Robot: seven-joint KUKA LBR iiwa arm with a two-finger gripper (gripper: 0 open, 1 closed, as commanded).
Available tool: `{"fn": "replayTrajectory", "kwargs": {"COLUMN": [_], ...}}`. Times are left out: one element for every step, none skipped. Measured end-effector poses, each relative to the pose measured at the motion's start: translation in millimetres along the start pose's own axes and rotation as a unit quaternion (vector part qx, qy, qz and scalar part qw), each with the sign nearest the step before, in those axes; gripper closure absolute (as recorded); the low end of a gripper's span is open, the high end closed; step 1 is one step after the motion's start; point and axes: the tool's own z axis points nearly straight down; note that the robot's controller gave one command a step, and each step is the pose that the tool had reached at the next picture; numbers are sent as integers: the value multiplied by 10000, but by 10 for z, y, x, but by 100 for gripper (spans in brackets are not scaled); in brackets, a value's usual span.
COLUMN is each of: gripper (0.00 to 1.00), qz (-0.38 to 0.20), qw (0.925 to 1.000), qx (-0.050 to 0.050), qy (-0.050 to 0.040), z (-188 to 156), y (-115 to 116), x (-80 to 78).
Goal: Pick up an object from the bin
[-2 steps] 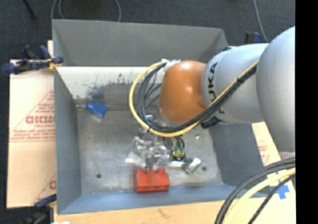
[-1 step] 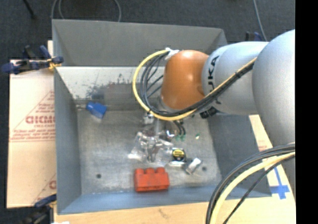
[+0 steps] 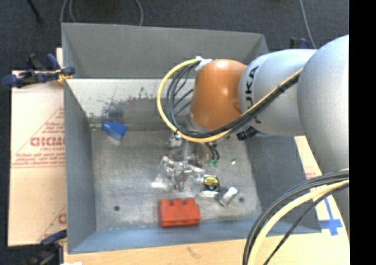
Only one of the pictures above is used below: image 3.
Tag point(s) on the black cylinder on white bracket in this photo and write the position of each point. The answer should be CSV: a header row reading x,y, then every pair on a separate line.
x,y
247,133

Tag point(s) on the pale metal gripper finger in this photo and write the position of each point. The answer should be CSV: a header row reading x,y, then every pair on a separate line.
x,y
185,178
177,181

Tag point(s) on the clear glass thing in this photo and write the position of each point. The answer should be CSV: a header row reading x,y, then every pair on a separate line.
x,y
165,169

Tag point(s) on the small silver metal piece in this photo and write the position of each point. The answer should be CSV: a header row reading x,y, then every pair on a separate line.
x,y
228,197

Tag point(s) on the yellow and black tape measure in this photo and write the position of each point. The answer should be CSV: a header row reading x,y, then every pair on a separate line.
x,y
211,184

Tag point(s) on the small green and white piece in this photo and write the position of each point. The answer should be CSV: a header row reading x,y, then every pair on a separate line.
x,y
234,160

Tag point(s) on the grey metal bin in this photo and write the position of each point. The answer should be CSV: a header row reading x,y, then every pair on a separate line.
x,y
132,175

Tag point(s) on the blue toy block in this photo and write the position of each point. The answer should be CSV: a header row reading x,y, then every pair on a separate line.
x,y
114,129

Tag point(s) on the red toy brick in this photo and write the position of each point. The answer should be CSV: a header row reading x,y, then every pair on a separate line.
x,y
179,213

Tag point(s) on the brown cardboard board red print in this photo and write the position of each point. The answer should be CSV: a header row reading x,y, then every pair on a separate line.
x,y
35,187

